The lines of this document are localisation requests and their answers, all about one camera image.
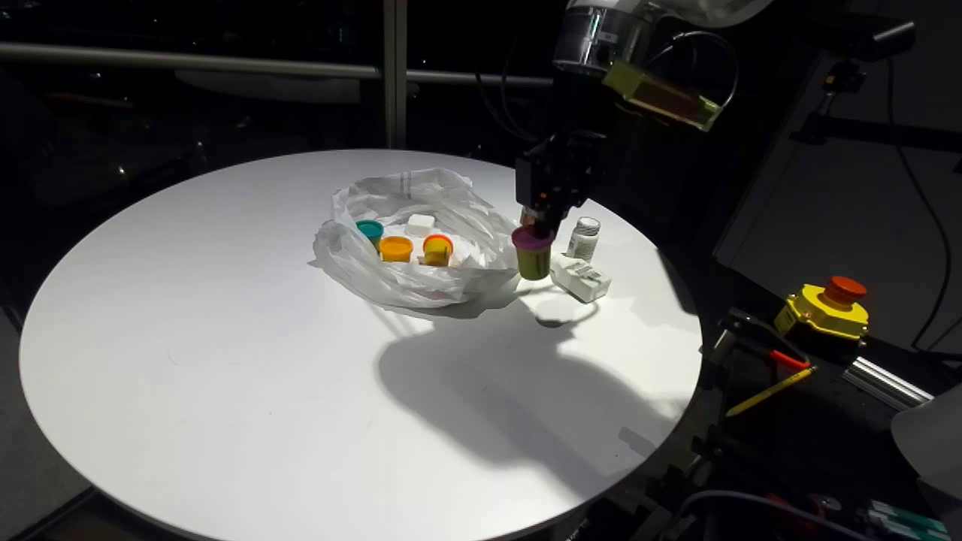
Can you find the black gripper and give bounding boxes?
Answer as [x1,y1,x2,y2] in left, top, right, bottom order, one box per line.
[512,130,607,239]

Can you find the yellow tub magenta lid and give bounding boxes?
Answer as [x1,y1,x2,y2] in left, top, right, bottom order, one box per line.
[507,223,556,281]

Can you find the small white pill bottle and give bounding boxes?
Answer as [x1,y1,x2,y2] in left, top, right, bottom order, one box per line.
[565,216,604,260]

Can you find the yellow tub orange lid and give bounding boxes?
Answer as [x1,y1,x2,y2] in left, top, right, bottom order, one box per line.
[375,233,417,267]

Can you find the white plastic bag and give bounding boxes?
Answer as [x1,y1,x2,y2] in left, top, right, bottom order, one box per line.
[309,165,524,313]

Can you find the tub with red lid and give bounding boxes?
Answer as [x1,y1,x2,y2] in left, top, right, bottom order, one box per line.
[417,230,456,267]

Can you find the yellow tub teal lid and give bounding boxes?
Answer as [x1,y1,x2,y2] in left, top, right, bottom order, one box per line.
[353,216,386,251]

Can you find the small red connector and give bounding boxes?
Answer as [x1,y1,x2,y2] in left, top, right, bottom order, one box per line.
[765,344,810,376]

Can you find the yellow emergency stop button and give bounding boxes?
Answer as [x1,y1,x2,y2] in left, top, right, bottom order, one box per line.
[772,274,872,344]

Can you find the dark grey panel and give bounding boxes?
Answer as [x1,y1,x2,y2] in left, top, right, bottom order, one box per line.
[711,148,962,355]

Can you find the black clamp stand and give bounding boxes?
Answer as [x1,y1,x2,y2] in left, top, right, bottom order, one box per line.
[791,18,962,155]

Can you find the metal window railing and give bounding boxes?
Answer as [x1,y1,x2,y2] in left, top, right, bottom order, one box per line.
[0,38,554,91]

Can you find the aluminium profile bar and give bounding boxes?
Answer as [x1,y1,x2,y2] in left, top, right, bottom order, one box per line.
[842,355,937,410]

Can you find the light grey rounded object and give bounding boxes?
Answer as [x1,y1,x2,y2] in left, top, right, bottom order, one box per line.
[887,383,962,498]

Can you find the teal object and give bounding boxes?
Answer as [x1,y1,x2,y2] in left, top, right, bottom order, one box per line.
[869,503,950,541]

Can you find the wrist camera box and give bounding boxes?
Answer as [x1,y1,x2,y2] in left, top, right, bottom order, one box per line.
[600,59,726,135]

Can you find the vertical window post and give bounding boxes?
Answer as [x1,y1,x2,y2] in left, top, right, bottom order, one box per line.
[378,0,411,152]

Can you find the yellow cable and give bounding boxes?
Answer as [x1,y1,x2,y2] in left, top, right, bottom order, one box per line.
[723,364,821,421]

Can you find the grey floor cable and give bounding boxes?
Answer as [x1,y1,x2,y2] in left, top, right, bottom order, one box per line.
[680,486,874,541]

